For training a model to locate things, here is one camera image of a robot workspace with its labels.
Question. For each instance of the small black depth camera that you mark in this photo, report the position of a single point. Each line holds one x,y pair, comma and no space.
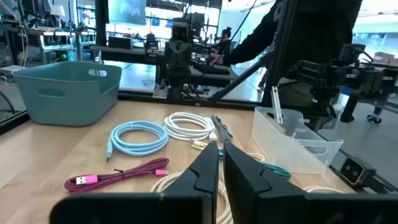
353,170

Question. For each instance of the teal plastic bin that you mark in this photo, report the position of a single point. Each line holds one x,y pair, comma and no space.
71,102

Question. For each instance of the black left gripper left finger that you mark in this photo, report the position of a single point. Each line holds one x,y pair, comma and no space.
186,205

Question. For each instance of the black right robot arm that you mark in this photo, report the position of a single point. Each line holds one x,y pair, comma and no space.
175,88

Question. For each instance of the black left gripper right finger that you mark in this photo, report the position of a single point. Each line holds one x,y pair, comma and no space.
264,205

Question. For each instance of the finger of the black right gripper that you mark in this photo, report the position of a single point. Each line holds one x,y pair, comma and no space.
172,59
185,59

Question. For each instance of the clear plastic container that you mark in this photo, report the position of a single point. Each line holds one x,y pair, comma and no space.
280,146

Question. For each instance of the cluttered workbench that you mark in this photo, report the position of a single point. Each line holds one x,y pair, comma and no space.
46,32

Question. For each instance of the person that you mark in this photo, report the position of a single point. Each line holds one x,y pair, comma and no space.
224,43
311,31

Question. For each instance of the dark wall screen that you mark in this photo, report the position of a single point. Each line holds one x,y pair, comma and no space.
127,12

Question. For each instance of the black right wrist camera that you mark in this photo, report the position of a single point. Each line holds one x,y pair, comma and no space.
180,31

